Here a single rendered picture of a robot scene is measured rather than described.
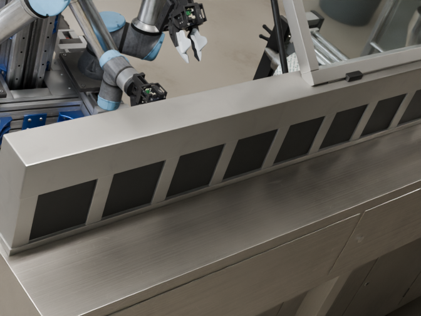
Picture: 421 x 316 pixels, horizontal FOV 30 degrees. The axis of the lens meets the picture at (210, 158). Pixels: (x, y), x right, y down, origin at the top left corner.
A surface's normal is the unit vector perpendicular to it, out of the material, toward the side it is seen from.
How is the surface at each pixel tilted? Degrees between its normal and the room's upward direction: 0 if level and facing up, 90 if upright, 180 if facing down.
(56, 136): 0
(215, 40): 0
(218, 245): 0
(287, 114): 90
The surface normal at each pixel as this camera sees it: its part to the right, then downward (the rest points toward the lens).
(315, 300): -0.76, 0.22
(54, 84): 0.29, -0.74
